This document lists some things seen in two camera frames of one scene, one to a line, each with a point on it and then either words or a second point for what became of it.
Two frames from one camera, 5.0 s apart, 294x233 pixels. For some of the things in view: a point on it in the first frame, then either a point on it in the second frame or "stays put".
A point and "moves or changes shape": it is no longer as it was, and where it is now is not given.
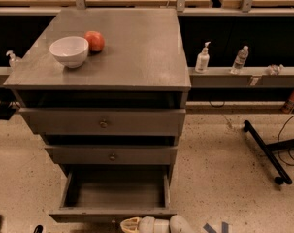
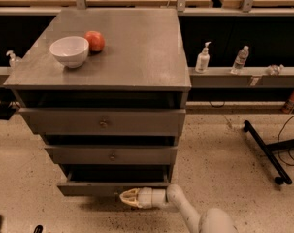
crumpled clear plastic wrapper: [275, 69] stays put
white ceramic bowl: [70, 50] stays put
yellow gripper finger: [130, 225] -> [130, 194]
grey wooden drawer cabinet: [107, 88] stays put
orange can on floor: [292, 103] stays put
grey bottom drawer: [111, 196] moves or changes shape
